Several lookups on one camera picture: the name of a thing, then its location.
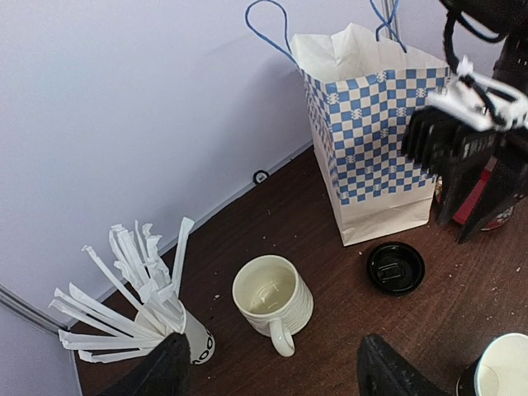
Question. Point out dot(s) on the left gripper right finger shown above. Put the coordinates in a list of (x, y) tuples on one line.
[(382, 371)]

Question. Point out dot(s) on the right aluminium post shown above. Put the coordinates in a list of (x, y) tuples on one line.
[(390, 15)]

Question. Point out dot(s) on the aluminium post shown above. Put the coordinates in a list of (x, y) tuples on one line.
[(29, 312), (390, 15)]

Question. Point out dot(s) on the white ceramic mug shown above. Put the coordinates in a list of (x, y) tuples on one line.
[(272, 296)]

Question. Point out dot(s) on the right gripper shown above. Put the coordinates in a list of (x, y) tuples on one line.
[(445, 147)]

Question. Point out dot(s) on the black plastic cup lid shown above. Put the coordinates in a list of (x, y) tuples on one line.
[(395, 268)]

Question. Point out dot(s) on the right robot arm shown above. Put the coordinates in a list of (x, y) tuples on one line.
[(503, 22)]

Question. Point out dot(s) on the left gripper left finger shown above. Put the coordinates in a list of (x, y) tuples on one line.
[(165, 371)]

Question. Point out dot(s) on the blue checkered paper bag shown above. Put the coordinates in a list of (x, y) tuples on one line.
[(361, 90)]

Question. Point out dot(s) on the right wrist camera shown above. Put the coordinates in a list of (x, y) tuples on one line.
[(479, 102)]

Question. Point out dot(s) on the left aluminium post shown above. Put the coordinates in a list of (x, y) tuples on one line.
[(29, 312)]

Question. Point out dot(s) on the white paper cup with straws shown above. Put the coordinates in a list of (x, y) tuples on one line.
[(201, 341)]

